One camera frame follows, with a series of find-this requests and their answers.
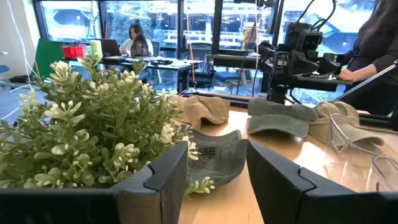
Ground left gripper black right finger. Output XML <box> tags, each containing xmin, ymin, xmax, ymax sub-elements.
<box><xmin>247</xmin><ymin>140</ymin><xmax>398</xmax><ymax>224</ymax></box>

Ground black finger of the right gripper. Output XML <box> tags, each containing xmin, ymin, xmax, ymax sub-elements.
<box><xmin>272</xmin><ymin>51</ymin><xmax>290</xmax><ymax>75</ymax></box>
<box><xmin>323</xmin><ymin>52</ymin><xmax>345</xmax><ymax>75</ymax></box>

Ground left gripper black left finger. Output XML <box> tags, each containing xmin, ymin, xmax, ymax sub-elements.
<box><xmin>0</xmin><ymin>141</ymin><xmax>189</xmax><ymax>224</ymax></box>

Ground tan baseball cap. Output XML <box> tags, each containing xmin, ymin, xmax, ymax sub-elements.
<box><xmin>174</xmin><ymin>95</ymin><xmax>231</xmax><ymax>131</ymax></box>
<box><xmin>308</xmin><ymin>100</ymin><xmax>386</xmax><ymax>147</ymax></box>

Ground grey baseball cap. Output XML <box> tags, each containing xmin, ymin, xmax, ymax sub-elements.
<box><xmin>185</xmin><ymin>129</ymin><xmax>249</xmax><ymax>187</ymax></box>
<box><xmin>247</xmin><ymin>97</ymin><xmax>318</xmax><ymax>139</ymax></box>

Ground black diagonal rod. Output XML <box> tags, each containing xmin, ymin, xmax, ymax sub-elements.
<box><xmin>336</xmin><ymin>60</ymin><xmax>398</xmax><ymax>102</ymax></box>

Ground person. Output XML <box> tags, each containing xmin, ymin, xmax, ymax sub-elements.
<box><xmin>119</xmin><ymin>23</ymin><xmax>155</xmax><ymax>57</ymax></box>
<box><xmin>338</xmin><ymin>0</ymin><xmax>398</xmax><ymax>116</ymax></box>

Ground blue chair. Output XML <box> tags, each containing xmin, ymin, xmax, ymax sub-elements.
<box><xmin>213</xmin><ymin>70</ymin><xmax>249</xmax><ymax>91</ymax></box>

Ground artificial potted plant white flowers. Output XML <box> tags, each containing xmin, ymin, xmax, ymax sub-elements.
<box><xmin>0</xmin><ymin>52</ymin><xmax>215</xmax><ymax>200</ymax></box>

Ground black office desk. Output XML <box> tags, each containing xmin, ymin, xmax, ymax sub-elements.
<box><xmin>102</xmin><ymin>55</ymin><xmax>205</xmax><ymax>93</ymax></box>

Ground black laptop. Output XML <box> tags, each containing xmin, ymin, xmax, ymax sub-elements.
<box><xmin>95</xmin><ymin>38</ymin><xmax>123</xmax><ymax>57</ymax></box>

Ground red storage bin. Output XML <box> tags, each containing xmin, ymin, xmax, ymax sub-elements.
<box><xmin>61</xmin><ymin>45</ymin><xmax>85</xmax><ymax>60</ymax></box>

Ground green board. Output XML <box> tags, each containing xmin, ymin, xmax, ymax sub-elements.
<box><xmin>32</xmin><ymin>39</ymin><xmax>65</xmax><ymax>79</ymax></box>

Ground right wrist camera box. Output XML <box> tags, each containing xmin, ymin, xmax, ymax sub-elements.
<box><xmin>285</xmin><ymin>22</ymin><xmax>324</xmax><ymax>52</ymax></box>

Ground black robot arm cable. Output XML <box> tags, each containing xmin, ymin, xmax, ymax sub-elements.
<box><xmin>297</xmin><ymin>0</ymin><xmax>337</xmax><ymax>32</ymax></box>

